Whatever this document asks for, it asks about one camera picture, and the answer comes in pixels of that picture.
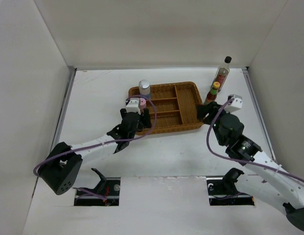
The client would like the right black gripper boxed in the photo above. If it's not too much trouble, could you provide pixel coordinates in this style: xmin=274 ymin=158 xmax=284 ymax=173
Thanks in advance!
xmin=197 ymin=101 xmax=233 ymax=146

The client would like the pink-capped spice shaker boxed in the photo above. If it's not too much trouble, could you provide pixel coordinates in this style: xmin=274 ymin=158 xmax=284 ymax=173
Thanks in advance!
xmin=139 ymin=98 xmax=147 ymax=112

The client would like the black-capped shaker blue label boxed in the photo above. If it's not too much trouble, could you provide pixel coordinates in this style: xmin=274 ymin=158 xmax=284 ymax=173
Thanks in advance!
xmin=138 ymin=79 xmax=151 ymax=99

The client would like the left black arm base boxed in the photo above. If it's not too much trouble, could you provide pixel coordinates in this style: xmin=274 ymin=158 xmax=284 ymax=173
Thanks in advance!
xmin=74 ymin=168 xmax=121 ymax=207

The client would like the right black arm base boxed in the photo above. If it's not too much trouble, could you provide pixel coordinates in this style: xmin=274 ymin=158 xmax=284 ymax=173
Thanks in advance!
xmin=206 ymin=168 xmax=254 ymax=206

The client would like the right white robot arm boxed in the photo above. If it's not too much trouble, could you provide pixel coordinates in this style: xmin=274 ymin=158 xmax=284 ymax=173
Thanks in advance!
xmin=197 ymin=99 xmax=304 ymax=232

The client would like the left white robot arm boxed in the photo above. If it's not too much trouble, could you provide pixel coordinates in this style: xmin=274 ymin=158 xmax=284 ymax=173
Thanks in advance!
xmin=34 ymin=108 xmax=152 ymax=197

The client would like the yellow-capped red sauce bottle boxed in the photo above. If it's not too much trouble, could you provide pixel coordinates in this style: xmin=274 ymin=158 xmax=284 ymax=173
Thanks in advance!
xmin=203 ymin=82 xmax=220 ymax=105

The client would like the brown wicker divided basket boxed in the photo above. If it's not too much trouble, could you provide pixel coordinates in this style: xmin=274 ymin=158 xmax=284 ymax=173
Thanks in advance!
xmin=128 ymin=81 xmax=205 ymax=136

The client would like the tall black-capped sauce bottle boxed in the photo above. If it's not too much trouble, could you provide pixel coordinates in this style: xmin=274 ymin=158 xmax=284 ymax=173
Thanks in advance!
xmin=213 ymin=56 xmax=232 ymax=92

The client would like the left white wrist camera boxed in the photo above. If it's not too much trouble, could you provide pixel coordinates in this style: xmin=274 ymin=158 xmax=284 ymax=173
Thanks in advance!
xmin=126 ymin=98 xmax=141 ymax=115

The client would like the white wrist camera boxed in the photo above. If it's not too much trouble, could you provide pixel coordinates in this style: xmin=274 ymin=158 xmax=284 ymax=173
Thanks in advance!
xmin=224 ymin=94 xmax=243 ymax=113
xmin=126 ymin=98 xmax=141 ymax=115

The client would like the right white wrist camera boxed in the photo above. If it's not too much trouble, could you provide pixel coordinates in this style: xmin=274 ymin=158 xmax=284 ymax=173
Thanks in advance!
xmin=224 ymin=94 xmax=243 ymax=113

